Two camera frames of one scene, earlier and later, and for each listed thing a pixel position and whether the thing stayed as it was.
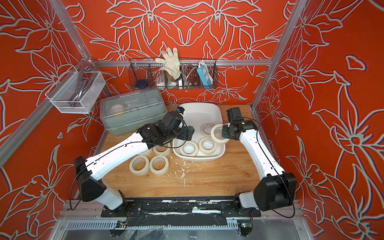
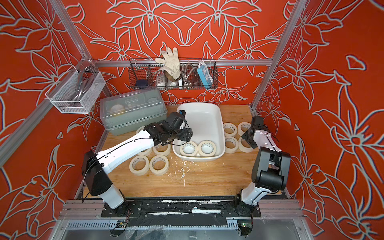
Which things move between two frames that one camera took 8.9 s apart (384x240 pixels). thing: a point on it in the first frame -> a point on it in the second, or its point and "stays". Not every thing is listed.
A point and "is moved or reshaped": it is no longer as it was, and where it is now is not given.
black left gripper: x=185 y=136 stays
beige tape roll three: x=139 y=165 stays
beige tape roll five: x=216 y=140 -> x=231 y=144
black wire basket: x=147 y=74 stays
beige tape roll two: x=147 y=152 stays
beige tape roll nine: x=159 y=165 stays
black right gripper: x=223 y=132 -> x=245 y=135
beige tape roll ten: x=205 y=130 is moved or reshaped
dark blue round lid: x=141 y=83 stays
